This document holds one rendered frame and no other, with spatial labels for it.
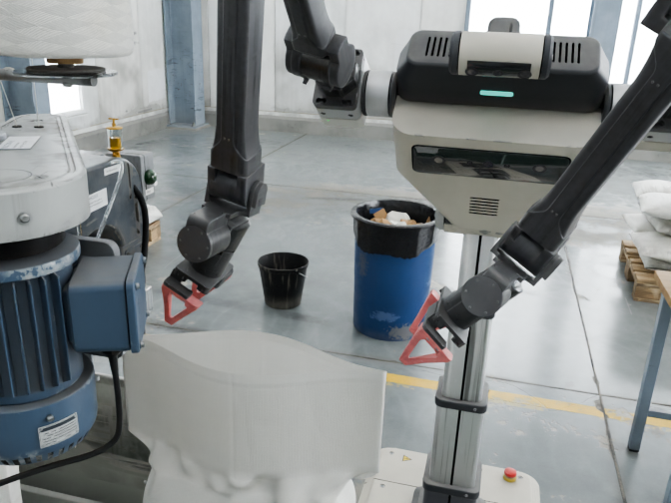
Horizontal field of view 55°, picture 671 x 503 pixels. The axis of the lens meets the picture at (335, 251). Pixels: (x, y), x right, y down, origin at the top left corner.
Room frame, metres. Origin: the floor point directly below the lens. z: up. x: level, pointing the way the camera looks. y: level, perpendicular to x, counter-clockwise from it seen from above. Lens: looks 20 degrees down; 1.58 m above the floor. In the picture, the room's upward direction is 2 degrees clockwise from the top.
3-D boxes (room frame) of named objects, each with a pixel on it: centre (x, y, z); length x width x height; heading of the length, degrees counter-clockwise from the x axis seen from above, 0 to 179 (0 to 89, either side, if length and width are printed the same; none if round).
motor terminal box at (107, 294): (0.69, 0.26, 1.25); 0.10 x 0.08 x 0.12; 11
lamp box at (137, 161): (1.21, 0.40, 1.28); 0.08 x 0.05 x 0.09; 76
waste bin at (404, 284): (3.20, -0.31, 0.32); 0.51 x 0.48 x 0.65; 166
